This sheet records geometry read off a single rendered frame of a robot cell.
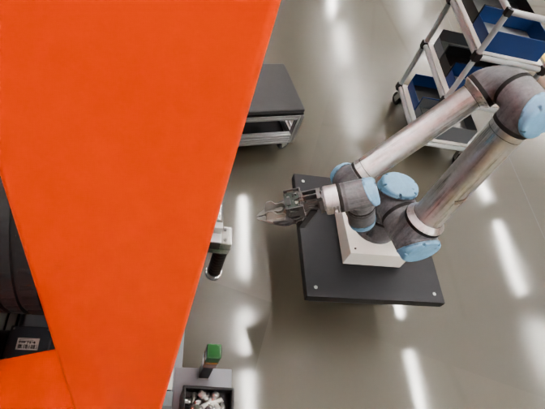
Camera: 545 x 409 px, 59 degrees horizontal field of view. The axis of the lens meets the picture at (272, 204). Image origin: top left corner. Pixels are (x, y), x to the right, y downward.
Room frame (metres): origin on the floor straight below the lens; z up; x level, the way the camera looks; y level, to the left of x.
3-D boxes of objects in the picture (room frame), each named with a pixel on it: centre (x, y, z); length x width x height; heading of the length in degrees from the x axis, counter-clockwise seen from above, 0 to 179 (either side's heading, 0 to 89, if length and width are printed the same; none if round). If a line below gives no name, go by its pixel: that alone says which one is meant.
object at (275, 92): (1.89, 0.30, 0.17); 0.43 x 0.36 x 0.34; 127
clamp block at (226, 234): (0.61, 0.10, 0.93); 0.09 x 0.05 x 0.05; 111
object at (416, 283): (1.32, -0.42, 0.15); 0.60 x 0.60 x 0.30; 23
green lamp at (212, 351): (0.46, -0.02, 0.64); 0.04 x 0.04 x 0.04; 21
